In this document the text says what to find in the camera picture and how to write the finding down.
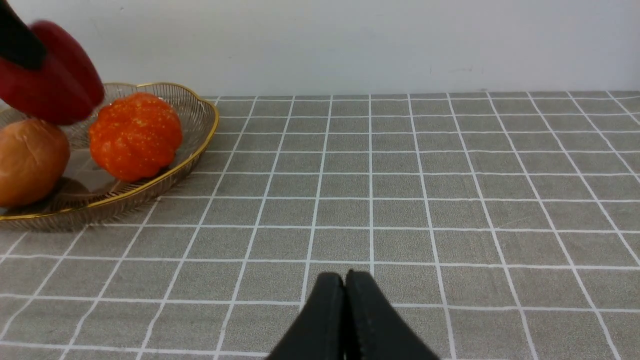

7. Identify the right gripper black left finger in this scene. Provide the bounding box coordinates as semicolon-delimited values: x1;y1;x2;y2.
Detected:
267;272;346;360

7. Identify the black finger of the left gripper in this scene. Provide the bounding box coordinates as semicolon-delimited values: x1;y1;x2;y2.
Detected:
0;0;47;71

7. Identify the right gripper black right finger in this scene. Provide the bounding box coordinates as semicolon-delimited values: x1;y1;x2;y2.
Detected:
345;269;439;360

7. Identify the red bell pepper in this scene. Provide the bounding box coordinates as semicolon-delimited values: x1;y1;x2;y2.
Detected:
0;20;105;126

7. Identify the brown bread roll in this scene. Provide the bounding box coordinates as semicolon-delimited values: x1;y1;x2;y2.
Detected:
0;118;71;208

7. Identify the orange pumpkin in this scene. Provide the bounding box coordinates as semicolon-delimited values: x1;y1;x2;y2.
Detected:
88;92;183;183

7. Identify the grey checked tablecloth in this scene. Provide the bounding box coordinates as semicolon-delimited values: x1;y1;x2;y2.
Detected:
1;91;639;360

